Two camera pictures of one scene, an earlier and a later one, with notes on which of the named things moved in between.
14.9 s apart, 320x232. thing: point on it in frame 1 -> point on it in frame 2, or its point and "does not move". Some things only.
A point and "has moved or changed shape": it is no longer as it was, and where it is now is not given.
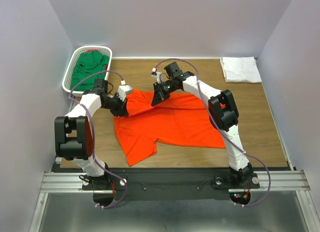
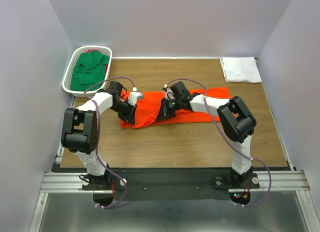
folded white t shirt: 240,70 does not move
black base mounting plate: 167,183 does not move
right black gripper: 159,96 -> 164,113
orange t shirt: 179,119 has moved or changed shape
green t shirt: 88,64 does not move
